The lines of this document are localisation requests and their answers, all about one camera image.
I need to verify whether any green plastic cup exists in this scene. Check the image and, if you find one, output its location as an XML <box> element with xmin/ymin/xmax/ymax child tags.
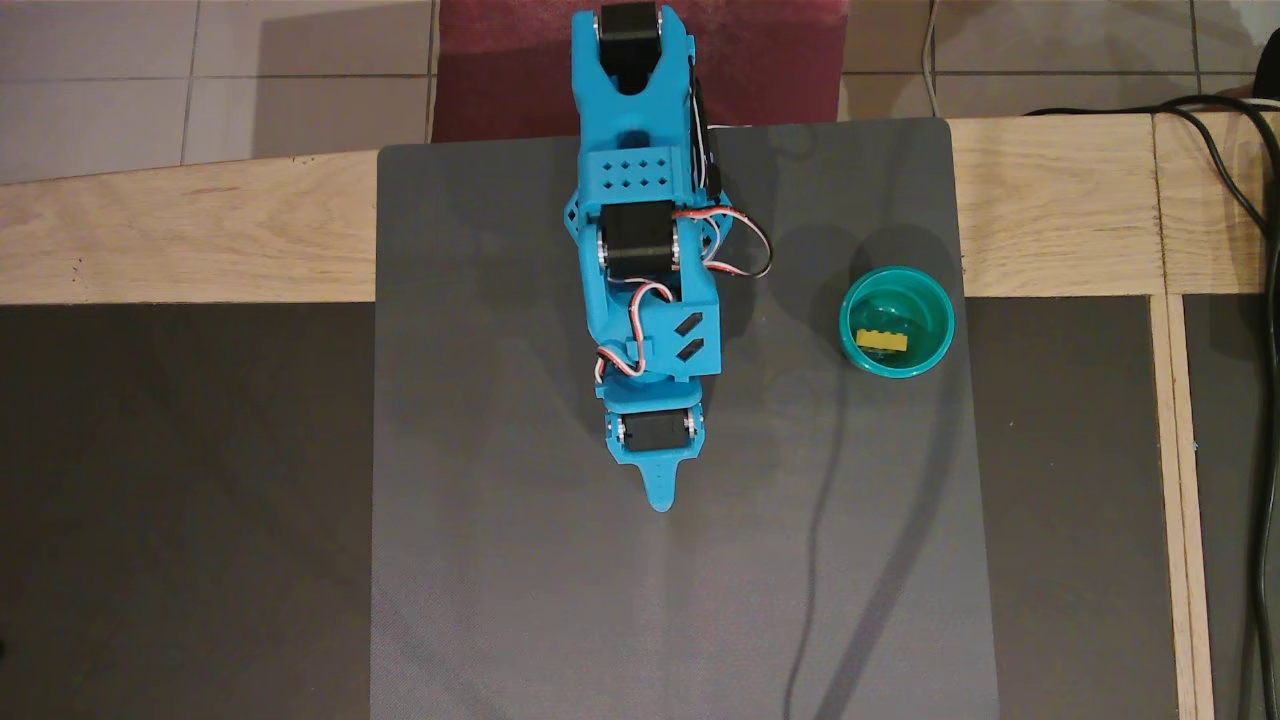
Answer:
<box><xmin>838</xmin><ymin>264</ymin><xmax>957</xmax><ymax>379</ymax></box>

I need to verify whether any black power plug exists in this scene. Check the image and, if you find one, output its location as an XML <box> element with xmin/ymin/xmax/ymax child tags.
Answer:
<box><xmin>690</xmin><ymin>78</ymin><xmax>724</xmax><ymax>193</ymax></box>

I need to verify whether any black cable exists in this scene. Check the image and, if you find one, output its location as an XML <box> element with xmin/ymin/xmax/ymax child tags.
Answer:
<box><xmin>1024</xmin><ymin>92</ymin><xmax>1280</xmax><ymax>720</ymax></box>

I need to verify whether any grey table mat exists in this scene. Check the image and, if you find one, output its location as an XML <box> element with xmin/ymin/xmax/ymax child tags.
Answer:
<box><xmin>370</xmin><ymin>118</ymin><xmax>1001</xmax><ymax>720</ymax></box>

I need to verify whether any chair with maroon cover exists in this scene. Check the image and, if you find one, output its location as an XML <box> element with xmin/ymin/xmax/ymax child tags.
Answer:
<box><xmin>430</xmin><ymin>0</ymin><xmax>850</xmax><ymax>144</ymax></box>

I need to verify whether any red white black servo wire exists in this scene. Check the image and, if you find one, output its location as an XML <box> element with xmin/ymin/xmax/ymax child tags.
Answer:
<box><xmin>594</xmin><ymin>281</ymin><xmax>674</xmax><ymax>387</ymax></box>
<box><xmin>673</xmin><ymin>204</ymin><xmax>774</xmax><ymax>280</ymax></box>

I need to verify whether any white cable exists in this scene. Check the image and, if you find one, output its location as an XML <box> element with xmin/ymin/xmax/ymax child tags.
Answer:
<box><xmin>918</xmin><ymin>0</ymin><xmax>947</xmax><ymax>120</ymax></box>

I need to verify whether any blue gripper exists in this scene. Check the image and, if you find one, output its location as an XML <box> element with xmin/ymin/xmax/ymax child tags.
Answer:
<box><xmin>597</xmin><ymin>375</ymin><xmax>707</xmax><ymax>514</ymax></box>

